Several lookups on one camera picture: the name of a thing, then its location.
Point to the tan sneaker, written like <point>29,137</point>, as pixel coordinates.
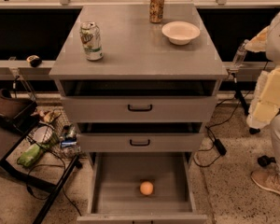
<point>267,180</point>

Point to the black side table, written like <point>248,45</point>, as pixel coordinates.
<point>16,122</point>

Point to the orange fruit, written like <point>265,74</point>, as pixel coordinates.
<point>146,188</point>

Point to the black tripod stand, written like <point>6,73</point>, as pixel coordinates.
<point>238,95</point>

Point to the grey open bottom drawer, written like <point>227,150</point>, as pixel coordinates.
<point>115,197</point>

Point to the grey drawer cabinet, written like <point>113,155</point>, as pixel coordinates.
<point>138,59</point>

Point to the green white soda can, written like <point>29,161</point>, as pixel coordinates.
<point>91,40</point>

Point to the white ceramic bowl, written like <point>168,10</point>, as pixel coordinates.
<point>180,32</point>

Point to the brown patterned drink can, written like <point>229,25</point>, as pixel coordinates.
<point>156,11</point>

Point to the grey top drawer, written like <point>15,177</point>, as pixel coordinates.
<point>106,109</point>

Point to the small black round device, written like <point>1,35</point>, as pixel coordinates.
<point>34,61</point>

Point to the clear plastic water bottle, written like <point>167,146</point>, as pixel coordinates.
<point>240,55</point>

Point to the wire basket of snacks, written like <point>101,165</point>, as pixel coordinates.
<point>54,132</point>

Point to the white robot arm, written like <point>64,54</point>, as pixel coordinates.
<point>273,41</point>

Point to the black power adapter with cable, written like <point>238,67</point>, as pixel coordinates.
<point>215,143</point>

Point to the green chip bag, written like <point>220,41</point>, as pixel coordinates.
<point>30,156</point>

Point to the black caster wheel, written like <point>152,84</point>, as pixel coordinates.
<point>264,161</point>

